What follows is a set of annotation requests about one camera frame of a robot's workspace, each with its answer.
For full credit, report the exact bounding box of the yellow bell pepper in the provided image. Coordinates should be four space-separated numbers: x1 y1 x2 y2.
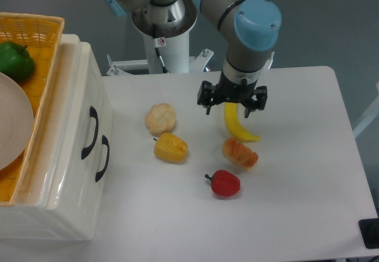
153 132 188 163

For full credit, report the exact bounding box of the yellow banana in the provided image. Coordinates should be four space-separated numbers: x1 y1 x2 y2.
224 102 261 143

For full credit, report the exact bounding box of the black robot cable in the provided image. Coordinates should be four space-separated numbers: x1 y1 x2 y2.
152 24 170 74

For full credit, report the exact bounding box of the black device at edge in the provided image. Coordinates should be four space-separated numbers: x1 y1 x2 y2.
358 218 379 249

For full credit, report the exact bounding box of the orange woven basket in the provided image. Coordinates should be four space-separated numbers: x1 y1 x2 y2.
1 12 65 206

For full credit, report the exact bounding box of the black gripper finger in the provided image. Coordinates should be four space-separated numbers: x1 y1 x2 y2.
243 86 268 118
197 80 214 115

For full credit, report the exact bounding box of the beige plate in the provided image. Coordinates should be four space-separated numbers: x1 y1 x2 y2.
1 73 34 169

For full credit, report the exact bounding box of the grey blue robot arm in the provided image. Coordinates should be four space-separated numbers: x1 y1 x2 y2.
106 0 282 115

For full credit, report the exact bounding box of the round bread roll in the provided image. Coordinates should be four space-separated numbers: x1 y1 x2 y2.
144 103 176 135

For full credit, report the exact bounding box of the green bell pepper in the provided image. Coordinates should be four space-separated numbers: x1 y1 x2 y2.
1 41 35 82

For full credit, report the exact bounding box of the white drawer cabinet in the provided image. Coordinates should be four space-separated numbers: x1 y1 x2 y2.
0 33 114 241

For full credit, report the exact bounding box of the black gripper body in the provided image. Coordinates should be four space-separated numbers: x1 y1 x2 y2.
211 71 257 106

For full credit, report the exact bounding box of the red bell pepper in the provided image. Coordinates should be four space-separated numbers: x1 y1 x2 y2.
204 170 241 197

